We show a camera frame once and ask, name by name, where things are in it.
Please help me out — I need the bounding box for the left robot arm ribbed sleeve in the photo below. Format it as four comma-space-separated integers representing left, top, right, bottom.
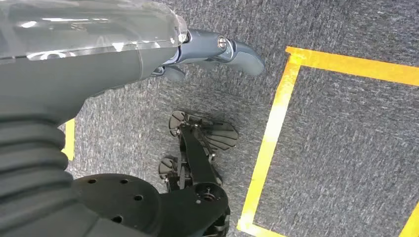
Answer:
0, 113, 148, 237

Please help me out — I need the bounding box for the yellow floor tape marking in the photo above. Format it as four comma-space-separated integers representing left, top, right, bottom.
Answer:
61, 118, 76, 161
236, 46, 419, 237

